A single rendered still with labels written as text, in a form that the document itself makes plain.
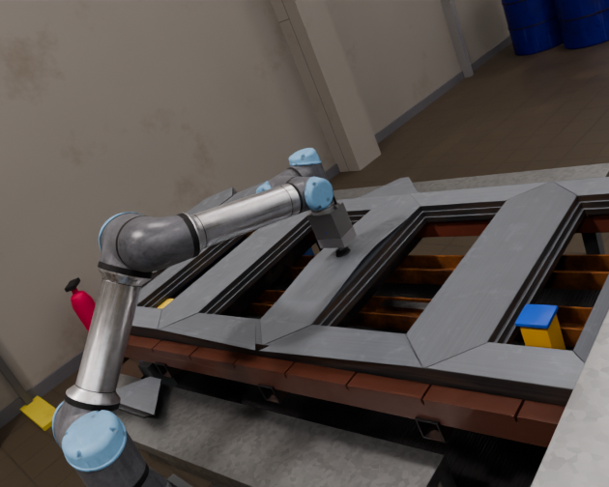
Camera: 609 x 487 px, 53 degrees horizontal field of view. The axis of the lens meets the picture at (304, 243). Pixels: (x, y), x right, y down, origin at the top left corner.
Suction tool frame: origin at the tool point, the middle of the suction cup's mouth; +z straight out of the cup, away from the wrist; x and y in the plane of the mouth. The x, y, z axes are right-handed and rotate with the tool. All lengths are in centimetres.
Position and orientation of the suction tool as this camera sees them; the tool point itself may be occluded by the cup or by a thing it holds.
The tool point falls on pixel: (344, 256)
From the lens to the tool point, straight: 167.8
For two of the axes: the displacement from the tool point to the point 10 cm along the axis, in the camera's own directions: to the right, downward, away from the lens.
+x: -5.5, 5.3, -6.5
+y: -7.5, 0.3, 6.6
